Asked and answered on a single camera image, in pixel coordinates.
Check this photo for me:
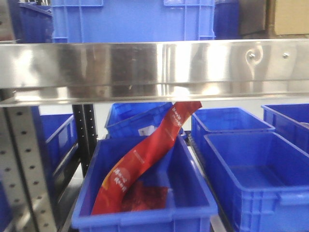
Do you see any red snack packet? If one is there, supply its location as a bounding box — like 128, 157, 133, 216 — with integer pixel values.
91, 101, 202, 215

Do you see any blue bin rear centre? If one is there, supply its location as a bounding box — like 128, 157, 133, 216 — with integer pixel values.
105, 102, 173, 138

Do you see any blue bin rear right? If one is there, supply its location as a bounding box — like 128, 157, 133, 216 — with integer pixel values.
191, 107, 275, 155

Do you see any blue bin with packet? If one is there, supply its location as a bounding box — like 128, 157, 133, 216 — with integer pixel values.
71, 137, 218, 232

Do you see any blue bin left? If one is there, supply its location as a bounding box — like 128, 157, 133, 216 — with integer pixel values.
40, 114, 77, 174

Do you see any blue bin front right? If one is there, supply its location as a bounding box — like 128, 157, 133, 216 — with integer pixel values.
202, 132, 309, 232

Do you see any blue bin far right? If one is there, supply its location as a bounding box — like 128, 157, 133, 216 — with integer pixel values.
261, 103, 309, 153

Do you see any black rack upright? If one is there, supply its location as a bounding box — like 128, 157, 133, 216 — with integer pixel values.
72, 104, 98, 176

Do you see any stainless steel shelf beam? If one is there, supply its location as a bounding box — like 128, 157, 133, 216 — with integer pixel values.
0, 39, 309, 107

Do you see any large blue crate on shelf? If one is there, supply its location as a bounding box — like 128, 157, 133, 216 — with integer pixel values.
51, 0, 215, 43

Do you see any perforated steel upright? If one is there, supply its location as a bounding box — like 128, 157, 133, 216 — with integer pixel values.
0, 107, 58, 232

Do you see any brown cardboard box on shelf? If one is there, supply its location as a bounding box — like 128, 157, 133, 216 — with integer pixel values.
239, 0, 309, 37

